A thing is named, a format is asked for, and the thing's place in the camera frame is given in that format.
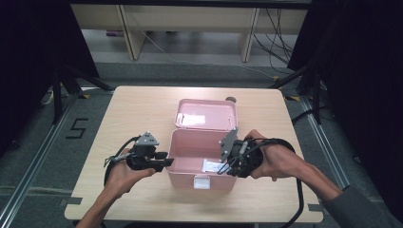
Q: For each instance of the black curtain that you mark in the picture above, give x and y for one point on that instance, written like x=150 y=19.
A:
x=364 y=63
x=28 y=47

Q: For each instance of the black metal stand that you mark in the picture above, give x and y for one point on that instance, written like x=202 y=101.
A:
x=57 y=95
x=316 y=95

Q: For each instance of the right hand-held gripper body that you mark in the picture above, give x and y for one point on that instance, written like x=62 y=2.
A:
x=248 y=158

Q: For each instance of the person's right hand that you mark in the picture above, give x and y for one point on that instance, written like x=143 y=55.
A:
x=278 y=163

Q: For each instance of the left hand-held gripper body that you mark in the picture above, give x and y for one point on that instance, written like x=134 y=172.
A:
x=142 y=156

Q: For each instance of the metal floor rail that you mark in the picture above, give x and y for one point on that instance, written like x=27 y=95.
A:
x=332 y=164
x=31 y=171

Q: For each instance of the grey tape strip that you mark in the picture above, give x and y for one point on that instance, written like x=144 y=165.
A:
x=71 y=200
x=315 y=207

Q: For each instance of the grey sleeve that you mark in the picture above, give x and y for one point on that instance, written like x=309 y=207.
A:
x=358 y=210

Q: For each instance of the person's left hand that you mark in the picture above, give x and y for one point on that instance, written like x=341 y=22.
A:
x=125 y=179

